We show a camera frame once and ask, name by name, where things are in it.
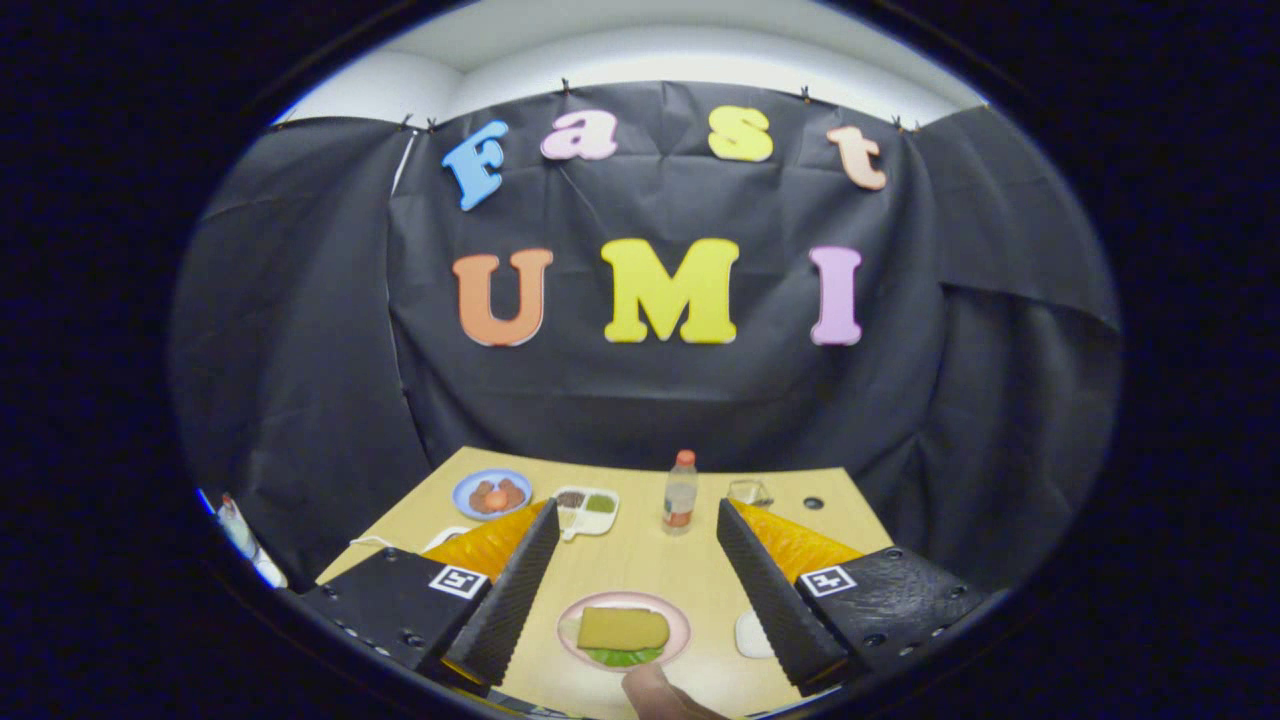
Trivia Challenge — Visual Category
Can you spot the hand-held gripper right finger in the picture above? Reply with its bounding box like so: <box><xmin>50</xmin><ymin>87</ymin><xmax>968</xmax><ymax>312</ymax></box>
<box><xmin>716</xmin><ymin>498</ymin><xmax>986</xmax><ymax>698</ymax></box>

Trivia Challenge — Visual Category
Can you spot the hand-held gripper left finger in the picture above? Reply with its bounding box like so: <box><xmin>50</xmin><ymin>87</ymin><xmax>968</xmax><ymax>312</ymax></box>
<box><xmin>298</xmin><ymin>498</ymin><xmax>563</xmax><ymax>689</ymax></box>

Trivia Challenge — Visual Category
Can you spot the toasted bread slice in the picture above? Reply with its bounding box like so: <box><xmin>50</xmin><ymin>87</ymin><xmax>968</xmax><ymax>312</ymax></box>
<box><xmin>577</xmin><ymin>606</ymin><xmax>671</xmax><ymax>653</ymax></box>

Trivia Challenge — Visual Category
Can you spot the green lettuce leaf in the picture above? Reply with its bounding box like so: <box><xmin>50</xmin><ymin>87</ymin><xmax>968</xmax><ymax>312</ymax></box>
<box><xmin>580</xmin><ymin>645</ymin><xmax>666</xmax><ymax>669</ymax></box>

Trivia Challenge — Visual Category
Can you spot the white square plate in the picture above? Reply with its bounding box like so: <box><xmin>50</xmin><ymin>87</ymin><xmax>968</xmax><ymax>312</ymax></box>
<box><xmin>735</xmin><ymin>609</ymin><xmax>779</xmax><ymax>660</ymax></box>

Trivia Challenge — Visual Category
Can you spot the pink round plate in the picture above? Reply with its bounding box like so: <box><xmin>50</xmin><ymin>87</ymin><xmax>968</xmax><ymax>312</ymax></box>
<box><xmin>556</xmin><ymin>590</ymin><xmax>692</xmax><ymax>673</ymax></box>

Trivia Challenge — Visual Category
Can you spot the blue round plate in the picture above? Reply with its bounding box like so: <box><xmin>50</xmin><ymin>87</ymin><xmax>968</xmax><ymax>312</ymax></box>
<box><xmin>452</xmin><ymin>468</ymin><xmax>534</xmax><ymax>522</ymax></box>

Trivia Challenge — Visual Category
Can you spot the white divided tray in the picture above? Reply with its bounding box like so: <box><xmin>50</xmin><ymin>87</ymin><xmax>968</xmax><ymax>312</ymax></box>
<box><xmin>552</xmin><ymin>485</ymin><xmax>621</xmax><ymax>543</ymax></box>

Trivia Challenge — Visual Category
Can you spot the clear bottle with orange cap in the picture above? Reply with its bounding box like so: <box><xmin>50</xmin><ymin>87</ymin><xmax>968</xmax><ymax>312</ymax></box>
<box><xmin>662</xmin><ymin>449</ymin><xmax>700</xmax><ymax>537</ymax></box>

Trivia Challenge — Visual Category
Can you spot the white device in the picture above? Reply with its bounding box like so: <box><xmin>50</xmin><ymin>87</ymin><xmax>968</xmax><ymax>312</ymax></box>
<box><xmin>215</xmin><ymin>493</ymin><xmax>288</xmax><ymax>589</ymax></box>

